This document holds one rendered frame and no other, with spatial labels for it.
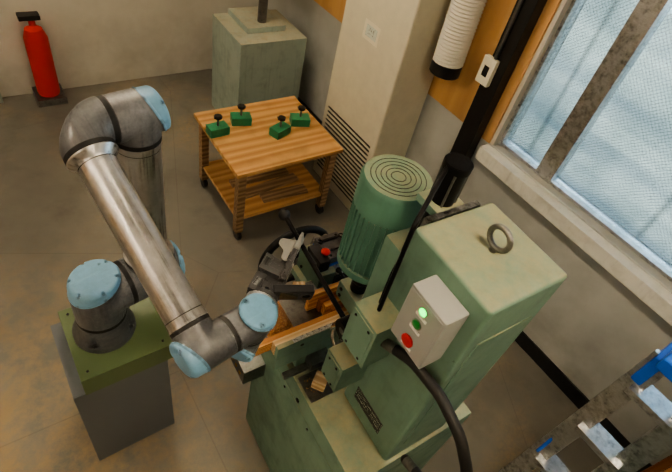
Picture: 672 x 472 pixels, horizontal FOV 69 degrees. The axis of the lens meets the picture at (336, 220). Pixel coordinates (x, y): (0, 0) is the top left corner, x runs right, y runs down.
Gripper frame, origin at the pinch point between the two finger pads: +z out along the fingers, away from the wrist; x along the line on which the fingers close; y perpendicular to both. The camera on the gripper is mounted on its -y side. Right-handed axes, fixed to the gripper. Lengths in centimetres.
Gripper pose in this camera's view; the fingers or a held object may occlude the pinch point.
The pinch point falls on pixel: (300, 247)
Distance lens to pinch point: 142.2
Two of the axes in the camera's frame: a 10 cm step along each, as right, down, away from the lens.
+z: 3.4, -7.0, 6.3
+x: -2.7, 5.7, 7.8
